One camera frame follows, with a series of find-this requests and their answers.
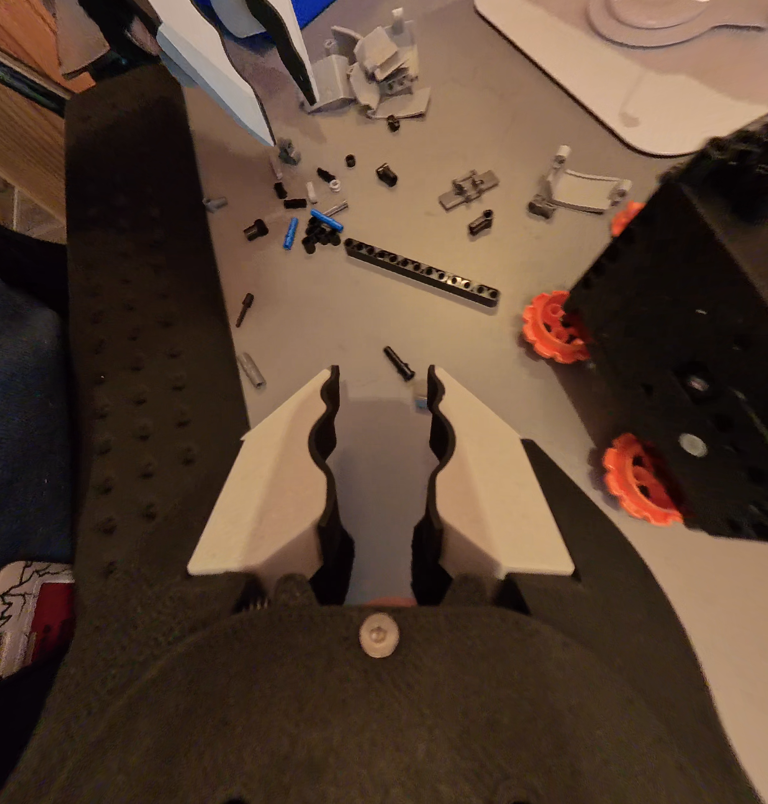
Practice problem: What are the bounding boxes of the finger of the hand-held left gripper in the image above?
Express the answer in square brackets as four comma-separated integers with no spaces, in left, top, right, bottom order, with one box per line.
[147,0,277,147]
[213,0,320,106]

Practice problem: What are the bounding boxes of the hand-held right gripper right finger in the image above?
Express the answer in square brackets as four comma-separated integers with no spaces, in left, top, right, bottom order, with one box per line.
[411,364,576,607]

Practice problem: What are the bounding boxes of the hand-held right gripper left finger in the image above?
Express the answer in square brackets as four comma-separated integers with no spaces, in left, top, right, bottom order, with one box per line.
[187,366,354,607]

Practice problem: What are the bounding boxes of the blue plastic bin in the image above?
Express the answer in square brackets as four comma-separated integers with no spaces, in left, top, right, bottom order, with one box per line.
[192,0,336,30]

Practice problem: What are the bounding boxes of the black connector peg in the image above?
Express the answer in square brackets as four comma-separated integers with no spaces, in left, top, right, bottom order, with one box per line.
[383,345,416,383]

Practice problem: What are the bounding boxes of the small black pins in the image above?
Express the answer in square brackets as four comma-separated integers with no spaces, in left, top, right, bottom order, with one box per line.
[202,115,400,329]

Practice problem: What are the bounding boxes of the grey orange toy vehicle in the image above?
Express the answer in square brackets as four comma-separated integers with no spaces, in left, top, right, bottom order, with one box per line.
[521,121,768,542]

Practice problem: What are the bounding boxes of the grey flat link piece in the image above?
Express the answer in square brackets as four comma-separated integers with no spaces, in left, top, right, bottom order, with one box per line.
[438,168,502,212]

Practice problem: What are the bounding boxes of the light grey curved panel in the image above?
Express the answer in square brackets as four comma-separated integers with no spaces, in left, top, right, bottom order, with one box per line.
[305,41,356,115]

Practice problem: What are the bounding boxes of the light grey block with holes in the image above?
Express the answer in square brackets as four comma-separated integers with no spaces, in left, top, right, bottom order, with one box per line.
[352,26,420,96]

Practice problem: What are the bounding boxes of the light grey panel with clip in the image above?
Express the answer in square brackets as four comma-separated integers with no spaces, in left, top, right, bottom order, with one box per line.
[390,8,420,70]

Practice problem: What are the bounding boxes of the light grey flat panel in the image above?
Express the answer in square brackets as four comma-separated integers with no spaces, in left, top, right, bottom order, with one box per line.
[365,85,432,120]

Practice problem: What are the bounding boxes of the black dotted chair armrest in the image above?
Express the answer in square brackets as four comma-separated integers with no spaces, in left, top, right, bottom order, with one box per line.
[64,62,249,629]

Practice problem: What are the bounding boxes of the long black beam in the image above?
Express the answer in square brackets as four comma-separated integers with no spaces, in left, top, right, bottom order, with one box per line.
[343,237,501,310]

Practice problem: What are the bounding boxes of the person's blue jeans leg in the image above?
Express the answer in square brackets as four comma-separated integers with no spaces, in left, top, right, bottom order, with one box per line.
[0,264,78,569]

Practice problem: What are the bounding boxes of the red white printed tag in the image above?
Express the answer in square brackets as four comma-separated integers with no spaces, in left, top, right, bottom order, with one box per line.
[0,560,77,687]

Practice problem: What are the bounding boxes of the white tablet stand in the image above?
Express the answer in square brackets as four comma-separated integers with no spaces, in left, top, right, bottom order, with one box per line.
[473,0,768,158]

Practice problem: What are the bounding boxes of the large light grey ringed panel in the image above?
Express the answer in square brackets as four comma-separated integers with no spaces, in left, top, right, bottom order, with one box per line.
[534,144,633,216]

